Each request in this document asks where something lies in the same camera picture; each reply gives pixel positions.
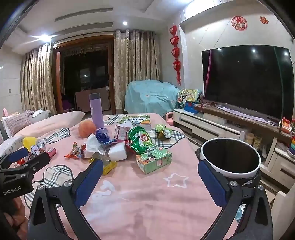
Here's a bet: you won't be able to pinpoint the green snack bag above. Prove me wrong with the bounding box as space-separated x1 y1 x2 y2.
126 126 154 155

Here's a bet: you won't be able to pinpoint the yellow wrapper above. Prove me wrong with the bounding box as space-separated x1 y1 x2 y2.
103 160 117 176

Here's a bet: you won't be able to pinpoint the grey cushion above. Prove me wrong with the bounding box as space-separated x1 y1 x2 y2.
30 109 51 123

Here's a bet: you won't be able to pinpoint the teal furniture cover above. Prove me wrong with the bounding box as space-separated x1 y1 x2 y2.
124 80 182 117

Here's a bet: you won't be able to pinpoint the black white-rimmed trash bin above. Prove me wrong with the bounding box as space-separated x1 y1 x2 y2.
199 138 262 188

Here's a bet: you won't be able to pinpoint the stacking ring toy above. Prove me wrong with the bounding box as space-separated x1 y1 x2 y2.
287 136 295 157

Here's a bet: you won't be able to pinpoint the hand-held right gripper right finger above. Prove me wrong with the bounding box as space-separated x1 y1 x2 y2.
198 159 273 240

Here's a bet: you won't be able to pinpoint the white wood-top TV cabinet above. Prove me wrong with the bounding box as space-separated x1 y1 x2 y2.
173 103 295 192

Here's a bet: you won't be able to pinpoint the beige curtain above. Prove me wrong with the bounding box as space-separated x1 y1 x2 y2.
113 29 162 111
20 43 57 115

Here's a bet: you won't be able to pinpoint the red snack packet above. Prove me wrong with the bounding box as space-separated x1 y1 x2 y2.
64 142 82 159

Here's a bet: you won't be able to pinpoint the purple bottle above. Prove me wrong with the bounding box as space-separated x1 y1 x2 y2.
89 93 105 129

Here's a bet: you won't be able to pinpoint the black television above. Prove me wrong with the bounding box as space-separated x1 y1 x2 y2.
201 45 293 125

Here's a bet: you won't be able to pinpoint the red toy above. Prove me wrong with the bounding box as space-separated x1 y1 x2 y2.
280 116 295 134

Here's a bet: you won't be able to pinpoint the crumpled foil wrappers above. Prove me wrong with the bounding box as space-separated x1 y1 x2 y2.
29 141 48 160

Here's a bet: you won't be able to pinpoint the cream sofa throw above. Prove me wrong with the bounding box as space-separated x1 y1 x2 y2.
16 111 86 139

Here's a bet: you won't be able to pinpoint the striped pink pillow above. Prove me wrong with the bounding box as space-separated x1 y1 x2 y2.
2 109 35 136

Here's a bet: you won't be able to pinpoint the toy cash register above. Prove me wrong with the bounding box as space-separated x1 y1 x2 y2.
177 88 203 114

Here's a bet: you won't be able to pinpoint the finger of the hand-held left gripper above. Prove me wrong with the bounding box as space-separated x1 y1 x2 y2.
0 147 29 170
14 152 51 176

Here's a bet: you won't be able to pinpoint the round red wall decal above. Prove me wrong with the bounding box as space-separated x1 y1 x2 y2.
231 16 248 31

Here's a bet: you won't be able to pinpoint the green carton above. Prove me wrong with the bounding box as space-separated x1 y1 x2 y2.
136 148 173 174

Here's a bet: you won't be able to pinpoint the wooden door frame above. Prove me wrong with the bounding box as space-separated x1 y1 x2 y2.
52 35 116 113

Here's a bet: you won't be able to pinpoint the red hanging ornament string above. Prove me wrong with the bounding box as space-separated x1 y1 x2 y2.
169 24 182 86

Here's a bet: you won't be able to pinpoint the person's left hand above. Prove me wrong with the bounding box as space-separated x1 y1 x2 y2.
9 198 26 222

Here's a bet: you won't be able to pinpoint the white foam block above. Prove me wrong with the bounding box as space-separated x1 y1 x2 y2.
108 142 128 161

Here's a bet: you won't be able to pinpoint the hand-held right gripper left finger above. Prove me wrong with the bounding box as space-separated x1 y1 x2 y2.
28 159 104 240

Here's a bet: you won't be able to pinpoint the white tissue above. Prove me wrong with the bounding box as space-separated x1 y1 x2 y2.
86 133 107 155

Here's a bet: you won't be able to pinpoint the blue plastic wrapper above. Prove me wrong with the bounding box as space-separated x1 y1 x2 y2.
96 128 116 145

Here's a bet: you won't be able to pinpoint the light wooden cabinet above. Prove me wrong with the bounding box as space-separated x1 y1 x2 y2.
75 87 110 112

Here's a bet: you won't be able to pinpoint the orange round fruit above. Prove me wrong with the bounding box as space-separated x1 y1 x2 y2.
78 120 97 138

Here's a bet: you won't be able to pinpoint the green crumpled wrapper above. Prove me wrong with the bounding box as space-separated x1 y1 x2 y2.
155 124 172 139

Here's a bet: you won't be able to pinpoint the yellow toy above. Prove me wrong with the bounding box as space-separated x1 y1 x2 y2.
23 137 38 151

